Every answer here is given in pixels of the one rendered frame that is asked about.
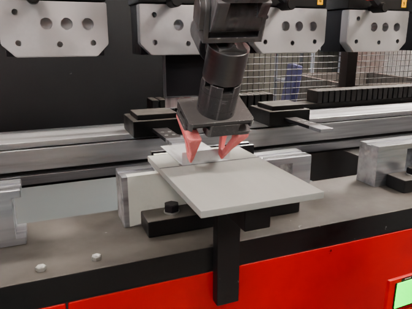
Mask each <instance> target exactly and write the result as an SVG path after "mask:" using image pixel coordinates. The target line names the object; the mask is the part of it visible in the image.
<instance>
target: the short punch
mask: <svg viewBox="0 0 412 309"><path fill-rule="evenodd" d="M203 68H204V60H203V59H202V57H201V56H200V55H163V56H162V72H163V95H164V97H165V109H174V108H177V102H178V99H180V98H191V97H199V90H200V83H201V79H202V72H203Z"/></svg>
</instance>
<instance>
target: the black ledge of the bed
mask: <svg viewBox="0 0 412 309"><path fill-rule="evenodd" d="M356 177H357V175H352V176H347V177H338V178H331V179H326V180H318V181H310V184H311V185H312V186H314V187H316V188H318V189H320V190H321V191H324V198H323V199H316V200H308V201H304V202H300V205H299V212H295V213H288V214H284V215H277V216H271V217H270V227H267V228H263V229H257V230H253V231H247V232H244V231H243V230H242V229H241V228H240V262H239V264H245V263H248V262H254V261H259V260H263V259H268V258H273V257H277V256H282V255H285V254H291V253H296V252H299V251H305V250H310V249H313V248H319V247H322V246H327V245H333V244H336V243H342V242H347V241H351V240H356V239H360V238H365V237H370V236H374V235H379V234H384V233H388V232H393V231H399V230H402V229H408V228H411V227H412V192H410V193H401V192H400V191H397V190H394V189H392V188H390V187H388V186H386V185H385V186H377V187H373V186H370V185H368V184H366V183H364V182H361V181H359V180H357V179H356ZM96 253H98V254H101V260H100V261H92V255H93V254H96ZM39 264H45V265H46V266H47V269H46V270H45V271H44V272H37V271H36V268H35V267H36V266H37V265H39ZM211 270H213V227H208V228H203V229H197V230H193V231H186V232H179V233H175V234H169V235H162V236H158V237H151V238H149V237H148V236H147V234H146V232H145V231H144V229H143V227H142V225H139V226H132V227H124V226H123V223H122V222H121V220H120V217H119V216H118V210H113V211H108V212H100V213H92V214H87V215H79V216H71V217H67V218H58V219H51V220H46V221H38V222H33V223H27V244H23V245H16V246H8V247H4V248H0V309H35V308H40V307H45V306H49V305H54V304H57V303H63V302H68V301H71V300H77V299H82V298H85V297H91V296H96V295H100V294H105V293H108V292H114V291H119V290H123V289H128V288H133V287H137V286H142V285H146V284H151V283H156V282H160V281H165V280H171V279H174V278H180V277H185V276H188V275H194V274H197V273H202V272H208V271H211Z"/></svg>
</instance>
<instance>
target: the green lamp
mask: <svg viewBox="0 0 412 309"><path fill-rule="evenodd" d="M410 303H412V279H411V280H408V281H404V282H401V283H398V284H397V290H396V295H395V304H394V309H395V308H398V307H402V306H404V305H408V304H410Z"/></svg>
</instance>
